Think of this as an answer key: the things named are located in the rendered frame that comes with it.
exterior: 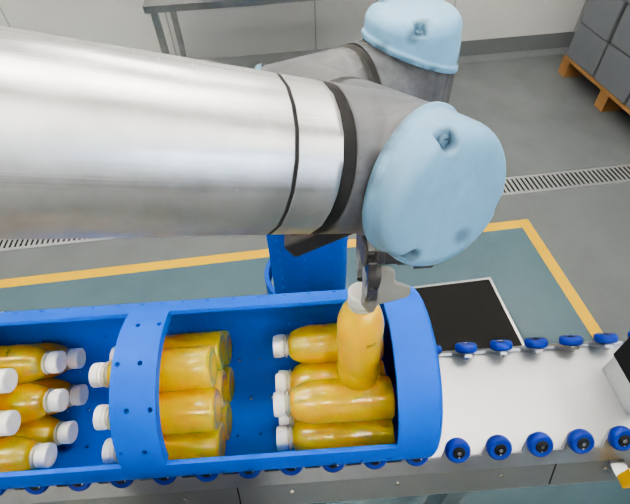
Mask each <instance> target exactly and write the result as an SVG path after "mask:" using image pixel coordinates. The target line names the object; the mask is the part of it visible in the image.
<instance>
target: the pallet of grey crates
mask: <svg viewBox="0 0 630 504"><path fill-rule="evenodd" d="M580 21H581V22H579V24H578V27H577V29H576V32H575V34H574V37H573V39H572V42H571V44H570V47H569V49H568V52H567V55H564V57H563V59H562V62H561V65H560V67H559V70H558V73H559V74H561V75H562V76H563V77H574V76H585V77H587V78H588V79H589V80H590V81H591V82H592V83H594V84H595V85H596V86H597V87H598V88H599V89H600V90H601V91H600V93H599V95H598V97H597V99H596V101H595V103H594V106H595V107H596V108H597V109H598V110H599V111H600V112H606V111H616V110H625V111H626V112H627V113H628V114H629V115H630V0H588V1H587V3H586V6H585V9H584V11H583V14H582V16H581V19H580Z"/></svg>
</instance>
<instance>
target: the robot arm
mask: <svg viewBox="0 0 630 504"><path fill-rule="evenodd" d="M462 28H463V22H462V18H461V15H460V13H459V11H458V10H457V9H456V8H455V7H454V6H453V5H451V4H450V3H448V2H445V1H443V0H379V1H378V2H377V3H374V4H372V5H371V6H370V7H369V8H368V10H367V12H366V15H365V22H364V27H363V28H362V30H361V36H362V37H363V39H362V40H359V41H355V42H351V43H348V44H346V45H344V46H340V47H337V48H333V49H329V50H325V51H321V52H317V53H313V54H309V55H304V56H300V57H296V58H292V59H288V60H284V61H280V62H276V63H272V64H268V65H264V66H263V64H257V65H256V66H255V68H254V69H251V68H245V67H239V66H233V65H228V64H222V63H216V62H210V61H204V60H198V59H193V58H187V57H181V56H175V55H169V54H163V53H158V52H152V51H146V50H140V49H134V48H128V47H123V46H117V45H111V44H105V43H99V42H93V41H87V40H82V39H76V38H70V37H64V36H58V35H52V34H47V33H41V32H35V31H29V30H23V29H17V28H12V27H6V26H0V240H17V239H70V238H123V237H176V236H229V235H281V234H284V248H285V249H286V250H287V251H288V252H289V253H290V254H292V255H293V256H294V257H299V256H301V255H303V254H306V253H308V252H311V251H313V250H316V249H318V248H320V247H323V246H325V245H328V244H330V243H332V242H335V241H337V240H340V239H342V238H344V237H347V236H349V235H352V234H354V233H355V234H356V266H357V280H358V281H359V282H362V297H361V305H362V306H363V307H364V309H365V310H366V311H367V312H368V313H370V312H374V310H375V308H376V307H377V306H378V305H379V304H383V303H387V302H391V301H395V300H399V299H403V298H406V297H408V296H409V295H410V293H411V287H410V286H409V285H406V284H403V283H400V282H397V281H396V280H395V270H394V269H393V268H392V267H390V266H379V265H387V264H397V265H407V264H408V265H412V266H413V269H424V268H433V265H435V264H439V263H441V262H444V261H446V260H449V259H451V258H453V257H454V256H456V255H458V254H459V253H461V252H462V251H463V250H465V249H466V248H467V247H468V246H470V245H471V244H472V243H473V242H474V241H475V240H476V239H477V238H478V236H479V235H480V234H481V233H482V232H483V231H484V229H485V228H486V227H487V225H488V224H489V222H490V221H491V219H492V217H493V216H494V211H495V207H496V206H497V205H498V204H499V202H500V198H501V196H502V194H503V191H504V186H505V180H506V159H505V154H504V151H503V148H502V146H501V143H500V141H499V140H498V138H497V136H496V135H495V134H494V133H493V132H492V131H491V130H490V128H488V127H487V126H485V125H484V124H482V123H481V122H479V121H476V120H474V119H472V118H469V117H467V116H465V115H462V114H460V113H458V112H457V111H456V109H455V108H454V107H453V106H451V105H450V104H448V102H449V97H450V93H451V88H452V84H453V80H454V75H455V73H456V72H457V70H458V58H459V52H460V46H461V34H462Z"/></svg>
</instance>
